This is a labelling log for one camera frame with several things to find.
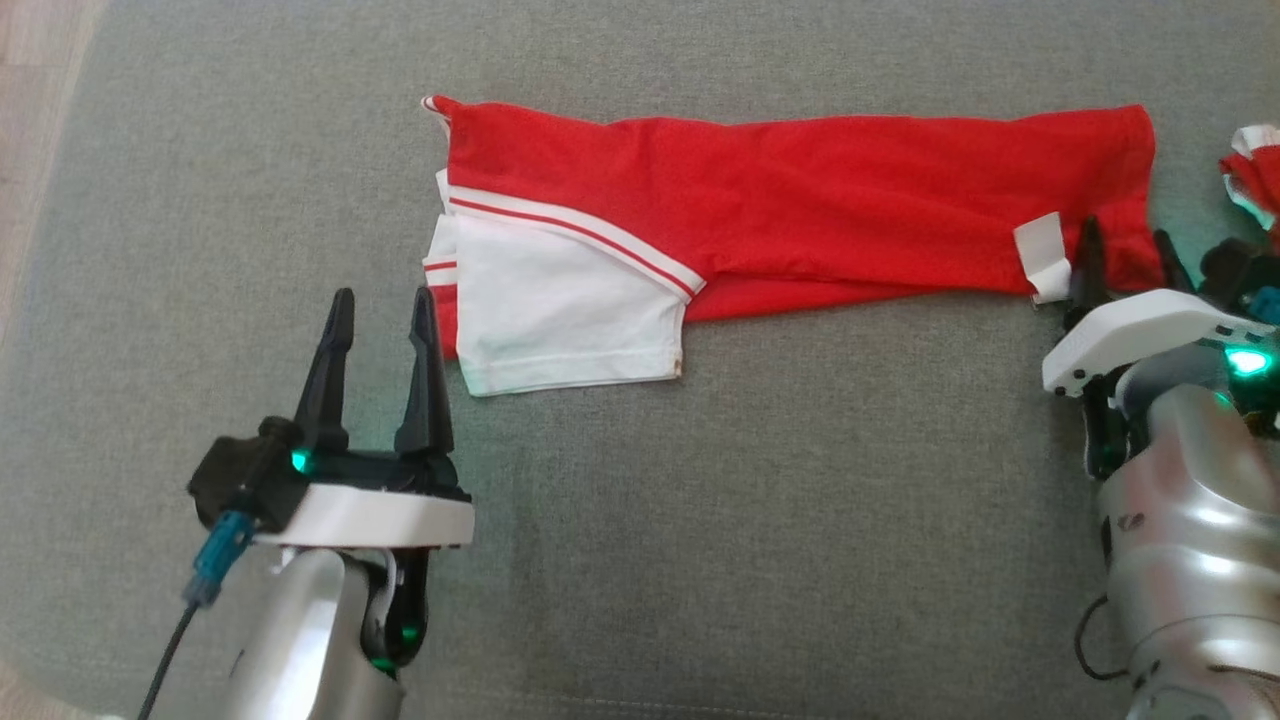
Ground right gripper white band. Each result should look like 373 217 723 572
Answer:
1041 215 1279 399

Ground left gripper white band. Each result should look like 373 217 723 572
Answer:
255 286 477 549

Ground red shorts with white trim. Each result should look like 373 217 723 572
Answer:
1217 124 1280 237

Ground red basketball jersey white sleeves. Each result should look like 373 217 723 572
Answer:
419 94 1167 399

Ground teal left cable connector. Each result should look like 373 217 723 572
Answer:
182 509 257 610

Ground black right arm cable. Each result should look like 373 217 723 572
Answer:
1074 594 1133 684

